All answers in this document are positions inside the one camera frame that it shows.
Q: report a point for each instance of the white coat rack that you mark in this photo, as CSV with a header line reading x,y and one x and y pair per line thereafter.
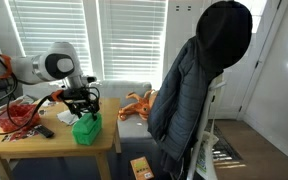
x,y
200,133

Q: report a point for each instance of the black hat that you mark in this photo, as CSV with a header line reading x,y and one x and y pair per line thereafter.
x,y
224,33

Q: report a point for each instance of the orange plush toy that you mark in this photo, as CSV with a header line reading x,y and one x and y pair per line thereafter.
x,y
137,108

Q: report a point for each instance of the dark doormat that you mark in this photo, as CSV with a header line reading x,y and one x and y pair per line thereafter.
x,y
227,150

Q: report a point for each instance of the black remote control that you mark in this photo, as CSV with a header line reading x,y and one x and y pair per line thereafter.
x,y
44,131

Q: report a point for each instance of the blue puffer jacket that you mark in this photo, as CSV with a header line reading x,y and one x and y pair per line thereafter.
x,y
180,106

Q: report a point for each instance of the white door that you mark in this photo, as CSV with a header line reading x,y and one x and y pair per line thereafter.
x,y
244,83

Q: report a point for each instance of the white tote bag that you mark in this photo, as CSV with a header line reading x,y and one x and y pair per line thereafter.
x,y
208,160

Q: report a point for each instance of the green plastic lidded container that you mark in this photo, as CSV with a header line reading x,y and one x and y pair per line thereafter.
x,y
84,131

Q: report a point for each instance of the light wooden table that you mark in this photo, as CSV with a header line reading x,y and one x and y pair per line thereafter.
x,y
67,146

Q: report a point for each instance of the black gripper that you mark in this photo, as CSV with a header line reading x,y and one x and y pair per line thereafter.
x,y
82,96

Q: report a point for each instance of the red printed flyer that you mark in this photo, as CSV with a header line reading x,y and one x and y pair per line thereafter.
x,y
24,135

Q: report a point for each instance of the grey fabric sofa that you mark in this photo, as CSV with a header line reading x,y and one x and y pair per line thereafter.
x,y
124,88

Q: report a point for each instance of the wide white window blind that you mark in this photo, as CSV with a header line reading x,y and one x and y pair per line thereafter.
x,y
50,26

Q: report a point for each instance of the white paper napkin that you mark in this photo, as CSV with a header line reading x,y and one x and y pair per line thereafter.
x,y
65,117

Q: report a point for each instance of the white window blind beside door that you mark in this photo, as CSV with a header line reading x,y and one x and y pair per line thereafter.
x,y
132,40

